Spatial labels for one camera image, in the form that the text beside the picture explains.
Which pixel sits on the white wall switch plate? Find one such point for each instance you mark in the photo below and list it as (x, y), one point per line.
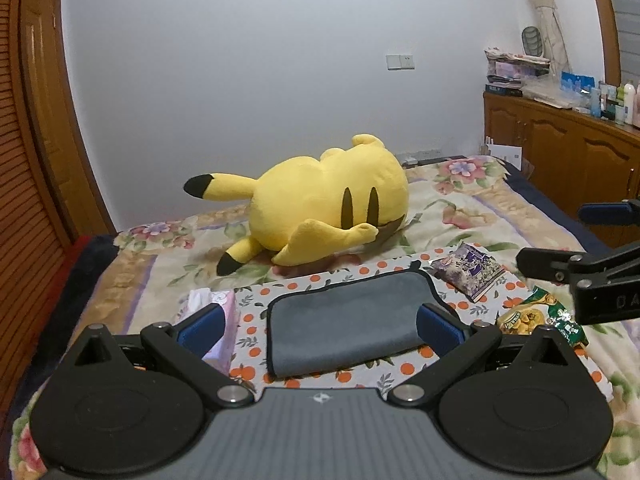
(400, 62)

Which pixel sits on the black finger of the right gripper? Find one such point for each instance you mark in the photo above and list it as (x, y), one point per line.
(604, 289)

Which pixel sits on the purple and grey towel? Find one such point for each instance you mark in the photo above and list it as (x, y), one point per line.
(346, 324)

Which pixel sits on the yellow Pikachu plush toy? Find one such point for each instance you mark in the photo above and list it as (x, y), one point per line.
(306, 209)

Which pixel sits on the purple snack packet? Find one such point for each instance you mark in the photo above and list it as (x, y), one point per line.
(469, 270)

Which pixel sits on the bottles on cabinet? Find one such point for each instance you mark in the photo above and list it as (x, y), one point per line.
(617, 103)

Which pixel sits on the green yellow snack bag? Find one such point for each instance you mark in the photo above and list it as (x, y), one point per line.
(542, 308)

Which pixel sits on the floral bed blanket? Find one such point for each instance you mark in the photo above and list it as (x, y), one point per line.
(146, 274)

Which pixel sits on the pink tissue box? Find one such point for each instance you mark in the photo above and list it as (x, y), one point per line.
(206, 325)

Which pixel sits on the small grey desk fan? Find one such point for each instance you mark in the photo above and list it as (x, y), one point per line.
(532, 41)

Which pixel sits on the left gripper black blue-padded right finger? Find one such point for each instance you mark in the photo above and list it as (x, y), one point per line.
(459, 348)

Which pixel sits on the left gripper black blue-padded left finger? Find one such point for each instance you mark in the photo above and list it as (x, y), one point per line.
(178, 350)

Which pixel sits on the stack of books and papers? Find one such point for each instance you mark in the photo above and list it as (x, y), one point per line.
(508, 72)

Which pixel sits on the wooden louvered door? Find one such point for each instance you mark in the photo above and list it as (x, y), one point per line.
(50, 201)

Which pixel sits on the wooden sideboard cabinet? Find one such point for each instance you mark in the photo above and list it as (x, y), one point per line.
(574, 159)

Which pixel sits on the blue white box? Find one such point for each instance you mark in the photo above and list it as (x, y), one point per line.
(577, 85)

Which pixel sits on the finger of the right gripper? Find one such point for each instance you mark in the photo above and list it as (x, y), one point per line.
(624, 213)

